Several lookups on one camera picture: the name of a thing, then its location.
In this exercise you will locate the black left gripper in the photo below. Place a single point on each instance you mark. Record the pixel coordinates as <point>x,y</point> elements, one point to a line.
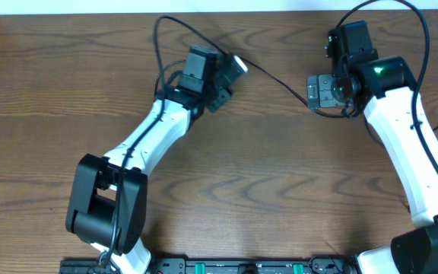
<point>225,98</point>

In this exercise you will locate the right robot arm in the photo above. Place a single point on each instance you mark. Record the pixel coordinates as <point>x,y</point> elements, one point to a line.
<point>384,91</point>

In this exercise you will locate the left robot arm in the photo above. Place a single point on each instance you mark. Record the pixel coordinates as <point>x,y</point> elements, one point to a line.
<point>107,206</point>

